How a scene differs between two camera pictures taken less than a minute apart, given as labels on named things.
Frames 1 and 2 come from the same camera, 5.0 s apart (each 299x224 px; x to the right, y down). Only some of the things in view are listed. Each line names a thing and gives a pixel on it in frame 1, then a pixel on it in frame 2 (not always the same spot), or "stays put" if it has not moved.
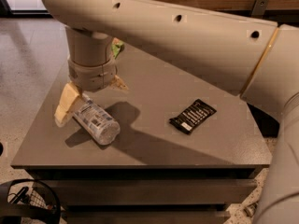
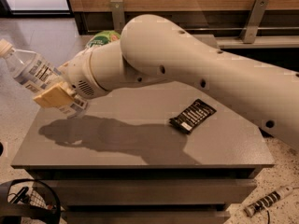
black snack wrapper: [191, 118] stays put
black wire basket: [28, 202] stays put
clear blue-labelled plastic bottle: [96, 121] → [35, 73]
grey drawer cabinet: [187, 152] stays put
